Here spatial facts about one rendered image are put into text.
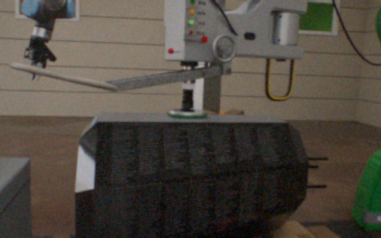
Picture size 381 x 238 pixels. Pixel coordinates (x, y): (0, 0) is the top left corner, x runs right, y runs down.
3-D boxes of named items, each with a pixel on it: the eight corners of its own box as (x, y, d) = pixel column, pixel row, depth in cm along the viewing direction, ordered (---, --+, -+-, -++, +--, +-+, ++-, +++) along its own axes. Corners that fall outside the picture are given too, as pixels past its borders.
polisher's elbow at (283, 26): (260, 44, 243) (262, 13, 241) (276, 47, 257) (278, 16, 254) (287, 44, 230) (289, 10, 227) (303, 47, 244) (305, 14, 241)
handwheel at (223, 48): (226, 62, 216) (227, 35, 214) (236, 63, 208) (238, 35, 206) (202, 62, 209) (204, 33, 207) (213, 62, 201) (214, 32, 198)
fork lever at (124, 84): (215, 72, 234) (214, 64, 233) (234, 74, 217) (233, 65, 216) (104, 90, 202) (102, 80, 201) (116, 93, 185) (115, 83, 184)
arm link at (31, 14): (42, -5, 174) (55, 3, 187) (18, -4, 176) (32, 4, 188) (41, 16, 174) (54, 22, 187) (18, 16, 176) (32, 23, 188)
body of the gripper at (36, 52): (22, 59, 191) (28, 35, 191) (37, 62, 198) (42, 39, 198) (32, 61, 187) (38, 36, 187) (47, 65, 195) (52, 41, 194)
